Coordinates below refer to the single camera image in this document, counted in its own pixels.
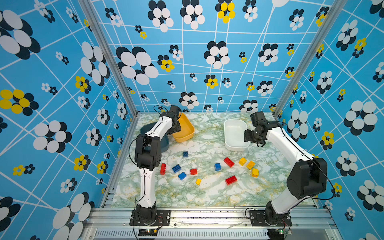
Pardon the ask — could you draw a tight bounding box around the yellow plastic bin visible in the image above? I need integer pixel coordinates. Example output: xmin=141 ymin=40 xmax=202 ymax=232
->
xmin=172 ymin=113 xmax=195 ymax=143

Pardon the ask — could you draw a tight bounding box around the white plastic bin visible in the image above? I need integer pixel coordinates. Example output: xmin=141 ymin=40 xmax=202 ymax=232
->
xmin=224 ymin=120 xmax=250 ymax=152

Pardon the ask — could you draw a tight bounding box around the orange yellow lego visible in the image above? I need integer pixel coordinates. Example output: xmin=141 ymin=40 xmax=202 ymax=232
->
xmin=247 ymin=161 xmax=255 ymax=170

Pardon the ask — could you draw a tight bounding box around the dark teal plastic bin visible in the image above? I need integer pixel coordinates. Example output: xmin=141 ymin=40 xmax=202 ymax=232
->
xmin=140 ymin=122 xmax=170 ymax=153

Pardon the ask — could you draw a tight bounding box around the long red lego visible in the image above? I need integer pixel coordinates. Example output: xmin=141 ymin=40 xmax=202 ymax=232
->
xmin=160 ymin=164 xmax=167 ymax=176
xmin=225 ymin=176 xmax=238 ymax=186
xmin=224 ymin=157 xmax=235 ymax=168

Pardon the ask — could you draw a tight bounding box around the dark blue lego brick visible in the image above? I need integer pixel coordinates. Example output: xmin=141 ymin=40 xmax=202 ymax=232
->
xmin=172 ymin=165 xmax=181 ymax=173

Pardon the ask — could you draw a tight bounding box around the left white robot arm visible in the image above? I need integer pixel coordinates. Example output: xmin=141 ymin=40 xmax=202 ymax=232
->
xmin=134 ymin=105 xmax=182 ymax=225

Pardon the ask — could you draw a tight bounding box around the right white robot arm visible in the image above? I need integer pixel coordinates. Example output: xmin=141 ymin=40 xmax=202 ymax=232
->
xmin=244 ymin=115 xmax=329 ymax=226

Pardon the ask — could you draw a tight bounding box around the blue lego centre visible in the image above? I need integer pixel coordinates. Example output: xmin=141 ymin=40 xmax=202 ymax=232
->
xmin=214 ymin=163 xmax=221 ymax=171

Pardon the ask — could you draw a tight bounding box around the small red lego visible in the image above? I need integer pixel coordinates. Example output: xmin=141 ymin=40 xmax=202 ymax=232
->
xmin=190 ymin=169 xmax=198 ymax=176

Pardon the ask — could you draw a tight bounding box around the light blue lego brick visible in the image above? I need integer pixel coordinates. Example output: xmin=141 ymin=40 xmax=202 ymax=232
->
xmin=178 ymin=172 xmax=187 ymax=181

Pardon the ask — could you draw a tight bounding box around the right circuit board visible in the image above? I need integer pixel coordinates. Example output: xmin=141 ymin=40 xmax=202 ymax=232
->
xmin=268 ymin=229 xmax=292 ymax=240

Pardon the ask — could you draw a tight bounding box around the circuit board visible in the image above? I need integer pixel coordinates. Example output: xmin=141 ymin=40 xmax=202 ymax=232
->
xmin=138 ymin=229 xmax=158 ymax=237
xmin=268 ymin=229 xmax=292 ymax=240

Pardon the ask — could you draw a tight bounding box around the left circuit board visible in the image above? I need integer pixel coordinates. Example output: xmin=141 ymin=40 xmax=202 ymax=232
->
xmin=138 ymin=229 xmax=158 ymax=237

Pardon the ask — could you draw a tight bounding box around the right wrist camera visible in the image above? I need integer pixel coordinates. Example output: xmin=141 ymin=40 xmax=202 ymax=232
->
xmin=250 ymin=112 xmax=267 ymax=127

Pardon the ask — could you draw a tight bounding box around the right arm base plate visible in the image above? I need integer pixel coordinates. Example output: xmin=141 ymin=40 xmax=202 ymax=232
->
xmin=247 ymin=210 xmax=292 ymax=228

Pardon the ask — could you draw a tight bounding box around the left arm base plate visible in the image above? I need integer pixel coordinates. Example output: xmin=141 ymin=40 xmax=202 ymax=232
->
xmin=129 ymin=210 xmax=171 ymax=227

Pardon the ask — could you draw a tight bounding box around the aluminium front rail frame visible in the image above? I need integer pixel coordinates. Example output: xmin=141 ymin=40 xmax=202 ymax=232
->
xmin=81 ymin=207 xmax=342 ymax=240

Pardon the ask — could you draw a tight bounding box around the aluminium corner post left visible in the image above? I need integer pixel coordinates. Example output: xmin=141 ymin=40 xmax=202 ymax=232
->
xmin=79 ymin=0 xmax=138 ymax=119

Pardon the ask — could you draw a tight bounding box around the aluminium corner post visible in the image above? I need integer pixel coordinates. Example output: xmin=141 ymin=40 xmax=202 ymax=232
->
xmin=79 ymin=0 xmax=138 ymax=119
xmin=273 ymin=0 xmax=347 ymax=119

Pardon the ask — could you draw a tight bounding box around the aluminium corner post right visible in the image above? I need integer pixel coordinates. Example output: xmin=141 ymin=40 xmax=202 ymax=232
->
xmin=273 ymin=0 xmax=347 ymax=119

